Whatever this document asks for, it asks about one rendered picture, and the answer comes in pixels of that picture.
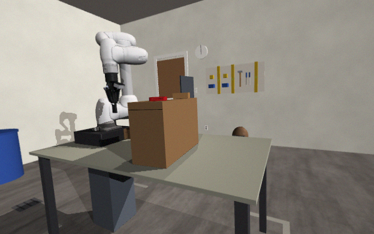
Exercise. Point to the brown wooden tool chest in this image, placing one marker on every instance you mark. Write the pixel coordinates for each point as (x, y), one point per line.
(161, 131)

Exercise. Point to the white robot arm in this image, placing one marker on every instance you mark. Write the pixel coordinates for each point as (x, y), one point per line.
(117, 48)

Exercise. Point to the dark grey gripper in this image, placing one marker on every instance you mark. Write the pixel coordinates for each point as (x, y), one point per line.
(112, 92)

